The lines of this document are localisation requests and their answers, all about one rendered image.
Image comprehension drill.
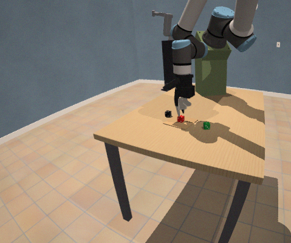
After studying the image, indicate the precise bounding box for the green die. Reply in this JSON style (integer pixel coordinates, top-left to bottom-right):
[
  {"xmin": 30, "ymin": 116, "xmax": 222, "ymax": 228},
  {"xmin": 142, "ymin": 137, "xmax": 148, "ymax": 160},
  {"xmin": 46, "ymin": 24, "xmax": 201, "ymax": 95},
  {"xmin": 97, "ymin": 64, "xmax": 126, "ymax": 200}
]
[{"xmin": 203, "ymin": 122, "xmax": 210, "ymax": 130}]

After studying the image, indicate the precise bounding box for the light orange flat mat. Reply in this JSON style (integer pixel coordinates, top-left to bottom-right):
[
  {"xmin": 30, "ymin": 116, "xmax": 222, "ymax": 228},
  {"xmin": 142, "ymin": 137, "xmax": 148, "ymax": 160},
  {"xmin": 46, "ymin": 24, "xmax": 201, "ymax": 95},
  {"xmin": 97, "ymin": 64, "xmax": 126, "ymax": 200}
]
[{"xmin": 163, "ymin": 115, "xmax": 198, "ymax": 130}]

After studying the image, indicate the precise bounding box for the red die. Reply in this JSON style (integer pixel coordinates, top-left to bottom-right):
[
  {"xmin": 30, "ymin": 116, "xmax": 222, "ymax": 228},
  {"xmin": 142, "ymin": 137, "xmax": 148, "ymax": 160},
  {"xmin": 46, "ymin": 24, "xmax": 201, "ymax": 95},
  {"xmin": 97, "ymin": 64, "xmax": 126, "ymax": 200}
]
[{"xmin": 177, "ymin": 115, "xmax": 185, "ymax": 123}]

